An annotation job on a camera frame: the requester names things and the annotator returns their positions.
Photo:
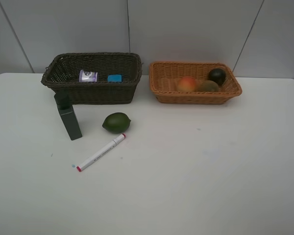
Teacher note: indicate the red orange peach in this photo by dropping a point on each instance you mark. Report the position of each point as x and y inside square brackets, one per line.
[186, 84]

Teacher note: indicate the blue whiteboard eraser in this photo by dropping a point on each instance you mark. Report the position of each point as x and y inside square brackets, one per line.
[114, 78]

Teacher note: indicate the brown kiwi fruit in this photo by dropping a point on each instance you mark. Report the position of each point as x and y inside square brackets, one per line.
[208, 86]

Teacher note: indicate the purple lidded round container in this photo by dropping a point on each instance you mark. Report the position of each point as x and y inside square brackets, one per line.
[88, 76]

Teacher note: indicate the dark green avocado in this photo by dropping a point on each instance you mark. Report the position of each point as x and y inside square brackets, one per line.
[217, 75]

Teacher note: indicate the green lime fruit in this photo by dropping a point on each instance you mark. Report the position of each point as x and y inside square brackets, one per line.
[116, 123]

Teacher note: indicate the orange wicker basket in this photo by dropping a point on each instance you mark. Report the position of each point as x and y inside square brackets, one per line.
[164, 77]

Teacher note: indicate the white marker with red caps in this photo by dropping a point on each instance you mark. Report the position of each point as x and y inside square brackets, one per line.
[100, 153]

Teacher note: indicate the dark green square bottle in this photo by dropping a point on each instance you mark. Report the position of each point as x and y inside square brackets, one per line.
[67, 114]

